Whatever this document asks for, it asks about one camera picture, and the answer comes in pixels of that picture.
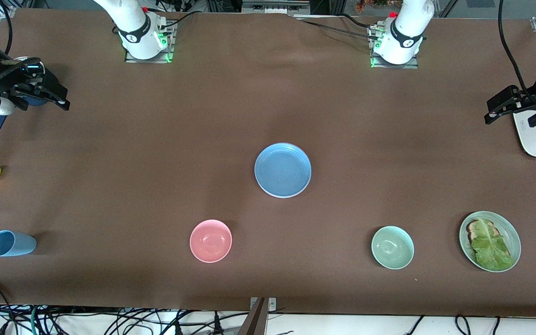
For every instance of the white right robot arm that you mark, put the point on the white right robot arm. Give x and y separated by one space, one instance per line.
133 23

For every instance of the toasted bread slice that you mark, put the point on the toasted bread slice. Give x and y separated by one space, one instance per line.
472 228

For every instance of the green lettuce leaf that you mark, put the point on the green lettuce leaf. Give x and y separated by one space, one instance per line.
489 249

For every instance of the pink bowl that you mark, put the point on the pink bowl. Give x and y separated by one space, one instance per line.
211 241

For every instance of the green plate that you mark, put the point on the green plate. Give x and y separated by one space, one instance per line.
506 228

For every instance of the blue cup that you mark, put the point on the blue cup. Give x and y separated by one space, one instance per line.
12 243

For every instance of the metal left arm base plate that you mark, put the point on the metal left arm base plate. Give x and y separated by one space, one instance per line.
410 66

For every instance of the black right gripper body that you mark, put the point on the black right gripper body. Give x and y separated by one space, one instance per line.
25 87

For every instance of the metal table bracket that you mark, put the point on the metal table bracket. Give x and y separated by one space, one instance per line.
272 304

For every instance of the dark metal post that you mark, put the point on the dark metal post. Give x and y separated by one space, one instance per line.
255 321

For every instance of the blue plate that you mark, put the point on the blue plate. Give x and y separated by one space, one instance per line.
283 168

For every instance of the green bowl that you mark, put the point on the green bowl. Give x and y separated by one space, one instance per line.
392 247

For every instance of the brown table mat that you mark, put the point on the brown table mat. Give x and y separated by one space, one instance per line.
268 93

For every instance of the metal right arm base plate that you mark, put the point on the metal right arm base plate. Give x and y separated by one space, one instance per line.
133 60

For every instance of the grey metal box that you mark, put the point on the grey metal box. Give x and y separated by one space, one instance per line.
275 5

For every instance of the glass lid blue knob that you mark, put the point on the glass lid blue knob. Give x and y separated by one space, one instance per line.
34 70

